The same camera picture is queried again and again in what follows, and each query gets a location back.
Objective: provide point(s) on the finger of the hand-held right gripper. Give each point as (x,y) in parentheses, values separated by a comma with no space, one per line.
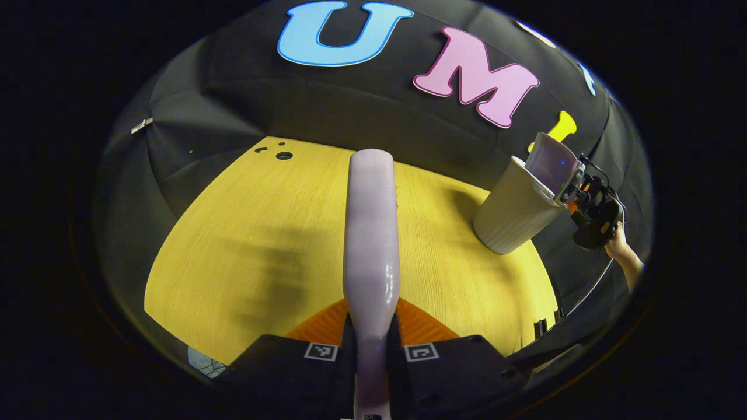
(572,206)
(580,185)

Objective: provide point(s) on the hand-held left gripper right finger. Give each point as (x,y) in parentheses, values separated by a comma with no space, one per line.
(461,373)

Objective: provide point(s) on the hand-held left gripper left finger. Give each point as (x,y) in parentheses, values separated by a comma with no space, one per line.
(292,379)

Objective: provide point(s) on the pale purple dustpan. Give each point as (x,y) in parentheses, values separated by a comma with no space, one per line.
(551,160)

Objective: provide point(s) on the white ribbed garbage bin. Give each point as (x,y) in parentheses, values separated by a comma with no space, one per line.
(513,216)

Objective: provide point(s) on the yellow wooden desktop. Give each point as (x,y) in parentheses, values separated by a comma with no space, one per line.
(262,233)

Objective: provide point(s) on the silver cloth clip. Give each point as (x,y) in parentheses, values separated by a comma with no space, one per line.
(142,125)

